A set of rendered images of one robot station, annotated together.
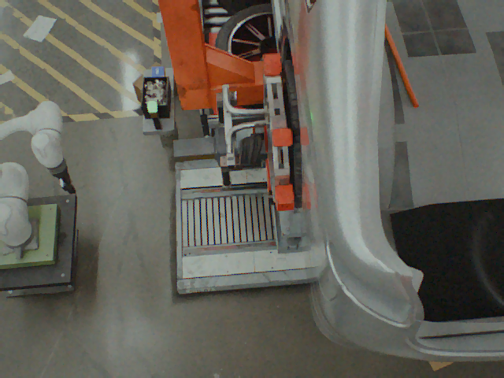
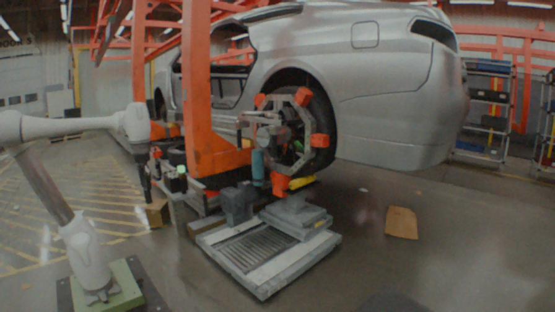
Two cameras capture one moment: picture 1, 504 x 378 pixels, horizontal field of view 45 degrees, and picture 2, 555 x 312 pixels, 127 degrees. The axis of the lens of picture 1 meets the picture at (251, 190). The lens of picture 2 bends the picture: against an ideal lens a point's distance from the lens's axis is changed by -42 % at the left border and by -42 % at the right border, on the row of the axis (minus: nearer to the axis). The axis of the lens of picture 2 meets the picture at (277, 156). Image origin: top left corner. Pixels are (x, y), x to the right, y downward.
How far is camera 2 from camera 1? 225 cm
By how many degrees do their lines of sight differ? 55
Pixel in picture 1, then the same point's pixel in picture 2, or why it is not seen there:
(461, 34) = not seen: hidden behind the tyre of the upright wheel
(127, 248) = (194, 296)
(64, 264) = (154, 299)
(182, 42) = (200, 108)
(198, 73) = (207, 138)
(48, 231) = (126, 277)
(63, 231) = (139, 278)
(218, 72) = (217, 139)
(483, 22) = not seen: hidden behind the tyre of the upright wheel
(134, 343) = not seen: outside the picture
